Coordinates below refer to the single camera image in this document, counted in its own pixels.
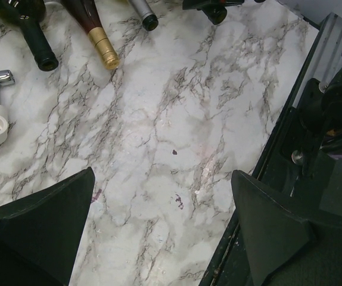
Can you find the green bottle silver foil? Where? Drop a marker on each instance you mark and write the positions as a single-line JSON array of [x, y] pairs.
[[147, 17]]

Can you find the green bottle black neck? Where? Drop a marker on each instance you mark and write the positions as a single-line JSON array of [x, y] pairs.
[[216, 13]]

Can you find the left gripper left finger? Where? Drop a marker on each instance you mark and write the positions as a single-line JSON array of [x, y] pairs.
[[40, 233]]

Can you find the red wine bottle gold foil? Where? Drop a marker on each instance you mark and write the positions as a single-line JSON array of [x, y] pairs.
[[86, 14]]

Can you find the dark bottle bottom left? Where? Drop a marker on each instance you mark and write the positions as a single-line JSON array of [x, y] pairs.
[[27, 16]]

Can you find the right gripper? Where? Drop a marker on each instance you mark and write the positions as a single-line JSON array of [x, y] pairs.
[[200, 4]]

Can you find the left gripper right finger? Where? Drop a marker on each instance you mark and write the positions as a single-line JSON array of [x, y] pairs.
[[286, 242]]

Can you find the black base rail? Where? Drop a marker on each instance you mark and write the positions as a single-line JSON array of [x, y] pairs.
[[280, 167]]

